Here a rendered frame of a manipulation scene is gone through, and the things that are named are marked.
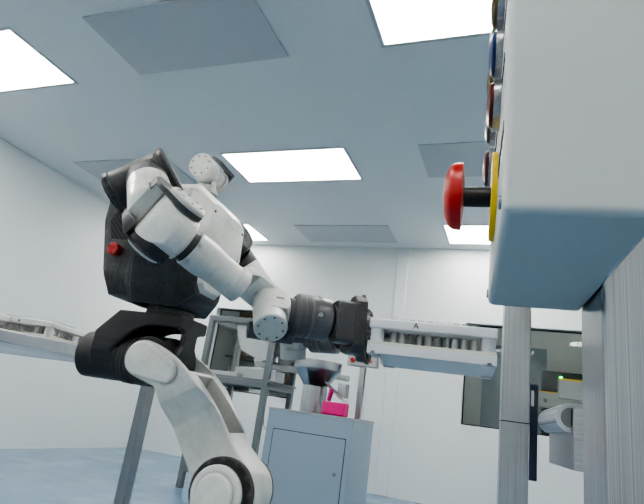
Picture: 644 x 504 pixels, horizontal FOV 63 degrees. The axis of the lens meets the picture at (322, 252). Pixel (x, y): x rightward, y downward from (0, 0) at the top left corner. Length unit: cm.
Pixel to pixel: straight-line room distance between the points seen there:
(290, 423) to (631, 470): 349
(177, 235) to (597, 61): 79
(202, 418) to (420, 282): 547
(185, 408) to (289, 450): 256
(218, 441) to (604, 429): 97
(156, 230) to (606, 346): 78
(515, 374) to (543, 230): 106
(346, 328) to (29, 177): 545
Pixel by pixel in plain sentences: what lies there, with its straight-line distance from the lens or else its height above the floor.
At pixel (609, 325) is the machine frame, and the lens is 33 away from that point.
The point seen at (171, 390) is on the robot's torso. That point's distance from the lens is 124.
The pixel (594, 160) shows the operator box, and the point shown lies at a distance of 24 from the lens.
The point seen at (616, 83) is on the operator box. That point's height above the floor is 90.
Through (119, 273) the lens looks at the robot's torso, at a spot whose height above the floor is 101.
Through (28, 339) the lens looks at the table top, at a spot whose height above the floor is 84.
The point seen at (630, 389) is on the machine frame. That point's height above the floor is 79.
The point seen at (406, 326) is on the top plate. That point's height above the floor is 94.
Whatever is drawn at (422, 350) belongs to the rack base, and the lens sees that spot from 104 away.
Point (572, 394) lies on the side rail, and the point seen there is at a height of 84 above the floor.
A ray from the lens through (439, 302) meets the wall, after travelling 644.
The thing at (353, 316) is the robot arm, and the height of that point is 95.
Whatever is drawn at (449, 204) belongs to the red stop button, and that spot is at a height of 87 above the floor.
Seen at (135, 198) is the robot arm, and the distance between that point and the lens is 102.
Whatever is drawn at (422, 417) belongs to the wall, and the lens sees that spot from 628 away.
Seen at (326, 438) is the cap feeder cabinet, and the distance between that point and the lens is 367.
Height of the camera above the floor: 75
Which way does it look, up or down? 17 degrees up
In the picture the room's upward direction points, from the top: 8 degrees clockwise
